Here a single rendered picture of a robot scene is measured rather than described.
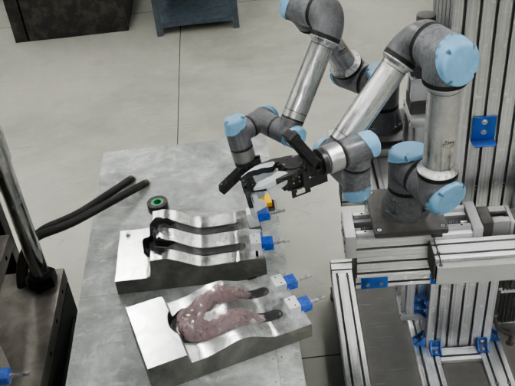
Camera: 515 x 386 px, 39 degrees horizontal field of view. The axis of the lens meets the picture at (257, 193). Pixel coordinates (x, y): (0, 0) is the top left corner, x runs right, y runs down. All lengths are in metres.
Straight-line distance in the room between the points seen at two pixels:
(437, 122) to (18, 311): 1.48
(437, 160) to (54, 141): 3.34
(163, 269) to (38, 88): 3.44
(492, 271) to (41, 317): 1.44
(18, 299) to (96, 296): 0.28
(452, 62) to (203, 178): 1.37
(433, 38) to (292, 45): 3.88
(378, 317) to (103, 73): 3.29
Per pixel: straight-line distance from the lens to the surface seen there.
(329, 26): 2.30
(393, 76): 2.00
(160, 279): 2.46
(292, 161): 1.81
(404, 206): 2.27
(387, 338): 3.07
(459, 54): 1.88
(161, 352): 2.15
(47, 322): 2.52
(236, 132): 2.34
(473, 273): 2.33
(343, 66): 2.63
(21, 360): 2.44
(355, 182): 1.92
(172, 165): 3.05
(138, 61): 5.79
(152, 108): 5.12
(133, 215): 2.82
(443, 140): 2.02
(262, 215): 2.50
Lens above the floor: 2.50
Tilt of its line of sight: 37 degrees down
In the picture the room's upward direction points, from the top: 6 degrees counter-clockwise
